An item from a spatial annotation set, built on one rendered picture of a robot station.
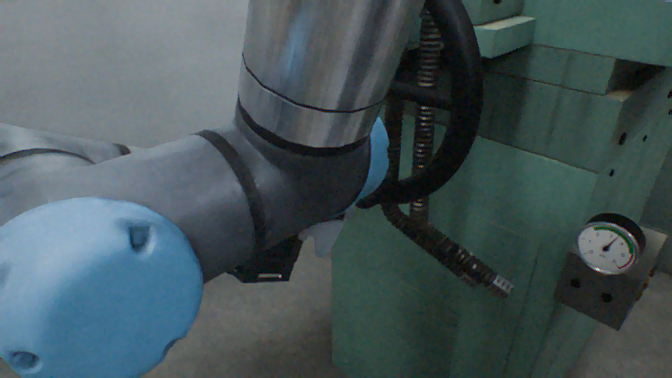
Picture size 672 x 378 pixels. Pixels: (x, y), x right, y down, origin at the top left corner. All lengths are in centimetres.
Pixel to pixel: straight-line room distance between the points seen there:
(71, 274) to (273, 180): 10
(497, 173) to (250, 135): 47
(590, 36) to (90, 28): 144
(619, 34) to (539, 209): 23
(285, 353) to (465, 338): 56
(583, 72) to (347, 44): 42
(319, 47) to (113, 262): 11
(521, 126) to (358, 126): 42
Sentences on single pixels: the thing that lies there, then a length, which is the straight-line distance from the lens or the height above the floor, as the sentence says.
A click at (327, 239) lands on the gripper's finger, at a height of 69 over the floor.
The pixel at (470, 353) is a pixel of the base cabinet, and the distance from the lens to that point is 86.
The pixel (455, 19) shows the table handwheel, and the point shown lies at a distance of 42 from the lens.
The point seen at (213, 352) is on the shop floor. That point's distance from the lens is 129.
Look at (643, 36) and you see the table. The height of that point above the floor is 87.
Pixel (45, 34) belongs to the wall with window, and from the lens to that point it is 166.
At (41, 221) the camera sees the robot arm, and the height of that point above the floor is 87.
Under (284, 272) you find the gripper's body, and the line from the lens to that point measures 41.
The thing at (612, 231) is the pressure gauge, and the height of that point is 68.
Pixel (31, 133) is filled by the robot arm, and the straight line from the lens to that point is 31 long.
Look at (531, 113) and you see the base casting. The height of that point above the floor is 76.
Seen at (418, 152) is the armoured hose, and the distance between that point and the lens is 55.
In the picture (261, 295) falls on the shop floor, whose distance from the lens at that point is 141.
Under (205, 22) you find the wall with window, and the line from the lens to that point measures 184.
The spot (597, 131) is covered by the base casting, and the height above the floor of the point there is 76.
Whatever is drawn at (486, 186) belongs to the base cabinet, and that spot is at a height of 64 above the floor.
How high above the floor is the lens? 96
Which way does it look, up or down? 30 degrees down
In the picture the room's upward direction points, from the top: straight up
